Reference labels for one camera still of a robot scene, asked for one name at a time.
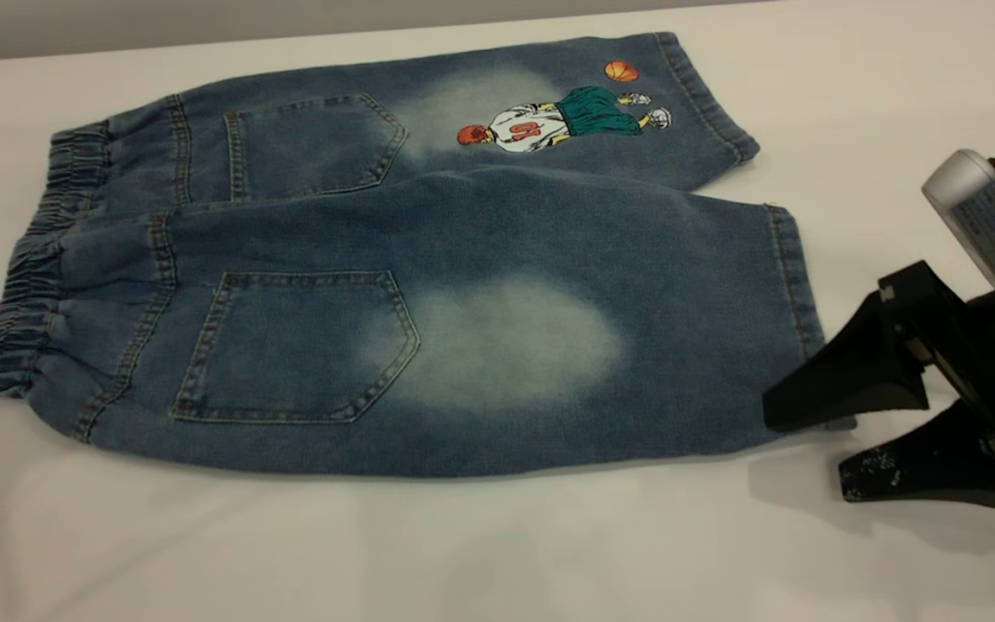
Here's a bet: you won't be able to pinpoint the blue denim shorts with print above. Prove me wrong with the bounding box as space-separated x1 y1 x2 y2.
0 32 857 479

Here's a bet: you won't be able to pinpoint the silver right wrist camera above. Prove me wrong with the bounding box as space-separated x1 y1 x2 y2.
921 149 995 290

